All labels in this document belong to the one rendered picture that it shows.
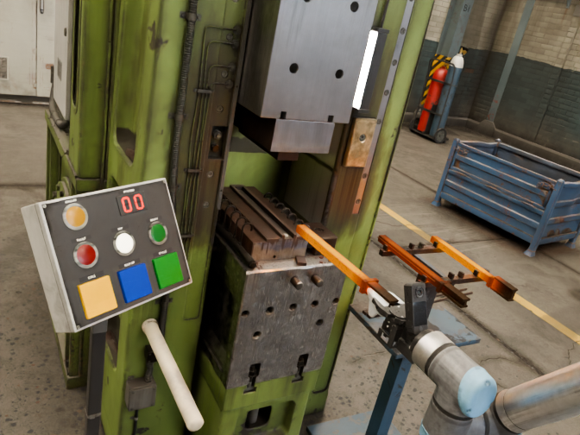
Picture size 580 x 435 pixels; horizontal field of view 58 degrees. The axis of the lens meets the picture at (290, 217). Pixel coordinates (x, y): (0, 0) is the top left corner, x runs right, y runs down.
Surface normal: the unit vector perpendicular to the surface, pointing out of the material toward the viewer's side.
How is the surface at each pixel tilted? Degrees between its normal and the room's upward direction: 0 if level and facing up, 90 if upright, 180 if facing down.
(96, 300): 60
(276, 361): 90
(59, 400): 0
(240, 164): 90
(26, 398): 0
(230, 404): 90
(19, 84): 90
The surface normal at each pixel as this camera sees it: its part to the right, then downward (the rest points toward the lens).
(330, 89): 0.47, 0.43
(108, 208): 0.78, -0.13
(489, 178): -0.80, 0.07
